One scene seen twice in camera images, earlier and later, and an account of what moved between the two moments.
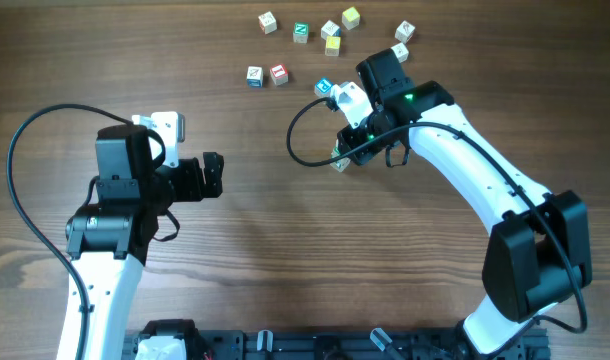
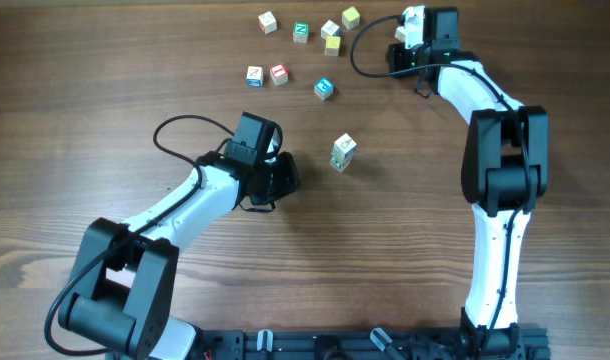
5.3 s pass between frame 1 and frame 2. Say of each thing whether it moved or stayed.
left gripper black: moved
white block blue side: stayed
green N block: stayed
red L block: stayed
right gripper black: moved
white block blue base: stayed
